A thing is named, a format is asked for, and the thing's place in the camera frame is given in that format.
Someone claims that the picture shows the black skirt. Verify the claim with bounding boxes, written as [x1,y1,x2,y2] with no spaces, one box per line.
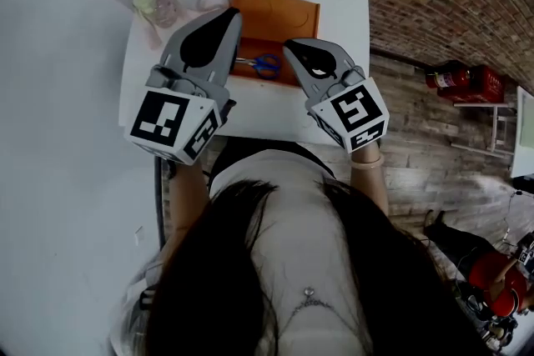
[207,136,337,183]

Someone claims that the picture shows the white shirt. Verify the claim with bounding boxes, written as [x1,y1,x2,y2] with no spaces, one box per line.
[112,148,379,356]

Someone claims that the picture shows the silver pendant necklace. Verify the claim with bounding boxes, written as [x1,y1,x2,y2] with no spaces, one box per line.
[289,286,335,317]

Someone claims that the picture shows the clear bottle with pale cap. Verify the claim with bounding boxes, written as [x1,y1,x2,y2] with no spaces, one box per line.
[132,0,184,51]

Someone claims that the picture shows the person's right forearm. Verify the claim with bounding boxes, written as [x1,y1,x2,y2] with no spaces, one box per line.
[349,140,392,224]

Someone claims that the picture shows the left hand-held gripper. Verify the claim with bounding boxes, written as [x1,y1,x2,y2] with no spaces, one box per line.
[123,8,244,166]

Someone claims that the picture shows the white metal-frame desk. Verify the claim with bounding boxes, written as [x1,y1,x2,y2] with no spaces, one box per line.
[451,85,534,181]

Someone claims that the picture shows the blue-handled scissors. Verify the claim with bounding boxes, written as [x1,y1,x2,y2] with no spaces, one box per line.
[234,53,282,81]

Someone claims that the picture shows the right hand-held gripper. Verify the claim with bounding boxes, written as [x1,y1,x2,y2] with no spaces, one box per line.
[282,38,390,156]

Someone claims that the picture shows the orange wooden box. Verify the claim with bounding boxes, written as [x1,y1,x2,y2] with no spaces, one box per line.
[227,0,322,89]

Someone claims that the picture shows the beige bracelet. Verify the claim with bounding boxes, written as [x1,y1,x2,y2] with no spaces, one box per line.
[349,153,385,171]

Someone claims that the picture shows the red fire extinguisher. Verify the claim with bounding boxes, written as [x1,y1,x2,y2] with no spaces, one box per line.
[436,63,506,105]
[425,59,476,91]

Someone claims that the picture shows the person's left forearm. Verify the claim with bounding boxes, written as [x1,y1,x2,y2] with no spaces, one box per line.
[158,161,210,263]

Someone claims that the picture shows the pink ribbon roll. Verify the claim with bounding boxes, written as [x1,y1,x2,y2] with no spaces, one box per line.
[196,0,231,14]

